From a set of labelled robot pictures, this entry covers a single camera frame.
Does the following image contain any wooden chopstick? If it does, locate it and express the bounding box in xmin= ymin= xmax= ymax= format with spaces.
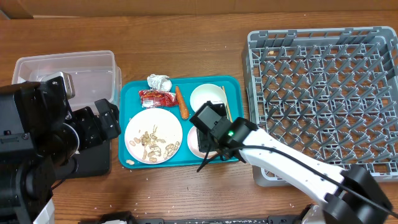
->
xmin=221 ymin=86 xmax=233 ymax=122

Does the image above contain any white bowl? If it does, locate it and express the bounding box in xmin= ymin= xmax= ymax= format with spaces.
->
xmin=190 ymin=83 xmax=226 ymax=112

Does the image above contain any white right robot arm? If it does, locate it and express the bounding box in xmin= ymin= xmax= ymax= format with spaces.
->
xmin=190 ymin=101 xmax=397 ymax=223

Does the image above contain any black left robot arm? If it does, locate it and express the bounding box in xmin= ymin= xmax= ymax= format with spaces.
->
xmin=1 ymin=78 xmax=121 ymax=223

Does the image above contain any black bin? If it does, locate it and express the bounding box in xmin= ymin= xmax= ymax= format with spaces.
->
xmin=55 ymin=141 xmax=111 ymax=180

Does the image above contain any orange carrot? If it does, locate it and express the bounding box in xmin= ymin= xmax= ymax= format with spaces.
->
xmin=175 ymin=86 xmax=190 ymax=119

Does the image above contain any peanut shell on tray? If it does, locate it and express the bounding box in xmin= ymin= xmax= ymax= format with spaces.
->
xmin=126 ymin=159 xmax=135 ymax=166

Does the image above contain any clear plastic bin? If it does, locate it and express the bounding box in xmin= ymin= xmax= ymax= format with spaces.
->
xmin=12 ymin=50 xmax=122 ymax=114

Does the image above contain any large white plate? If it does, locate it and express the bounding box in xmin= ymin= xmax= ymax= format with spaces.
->
xmin=124 ymin=108 xmax=183 ymax=165

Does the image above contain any teal plastic tray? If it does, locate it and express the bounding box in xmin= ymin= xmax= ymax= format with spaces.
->
xmin=118 ymin=75 xmax=244 ymax=169

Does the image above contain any red snack wrapper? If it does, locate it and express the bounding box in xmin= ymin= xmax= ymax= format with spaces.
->
xmin=139 ymin=90 xmax=178 ymax=108

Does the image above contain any crumpled white tissue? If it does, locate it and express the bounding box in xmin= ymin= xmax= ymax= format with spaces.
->
xmin=147 ymin=74 xmax=172 ymax=91

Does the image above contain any grey dish rack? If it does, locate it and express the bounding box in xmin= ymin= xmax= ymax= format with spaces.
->
xmin=242 ymin=26 xmax=397 ymax=182

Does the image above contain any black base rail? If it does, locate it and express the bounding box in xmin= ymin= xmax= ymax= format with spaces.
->
xmin=78 ymin=212 xmax=304 ymax=224

